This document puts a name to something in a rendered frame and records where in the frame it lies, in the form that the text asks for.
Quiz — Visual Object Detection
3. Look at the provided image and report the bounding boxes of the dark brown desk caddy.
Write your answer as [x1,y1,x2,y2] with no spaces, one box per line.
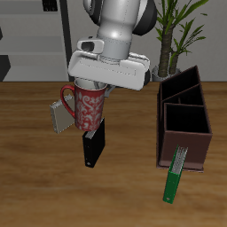
[155,65,214,173]

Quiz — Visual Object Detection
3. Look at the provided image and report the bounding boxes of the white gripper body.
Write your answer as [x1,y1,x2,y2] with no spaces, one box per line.
[67,50,152,91]

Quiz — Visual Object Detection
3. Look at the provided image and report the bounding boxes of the dark upright post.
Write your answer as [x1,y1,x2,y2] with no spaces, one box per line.
[59,0,74,82]

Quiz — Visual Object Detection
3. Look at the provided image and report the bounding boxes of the beige grey book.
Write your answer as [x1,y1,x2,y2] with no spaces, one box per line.
[49,94,76,135]

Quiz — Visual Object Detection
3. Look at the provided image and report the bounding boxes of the red patterned mug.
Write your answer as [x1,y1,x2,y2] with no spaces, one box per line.
[59,77,108,133]

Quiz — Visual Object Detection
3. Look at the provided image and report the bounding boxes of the green book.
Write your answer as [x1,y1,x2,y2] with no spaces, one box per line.
[162,144,189,205]

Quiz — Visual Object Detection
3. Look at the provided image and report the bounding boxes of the green pot plant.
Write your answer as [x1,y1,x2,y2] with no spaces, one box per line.
[151,0,210,82]

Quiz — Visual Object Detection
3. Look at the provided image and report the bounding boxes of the black book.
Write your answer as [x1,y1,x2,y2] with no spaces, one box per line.
[82,117,106,169]

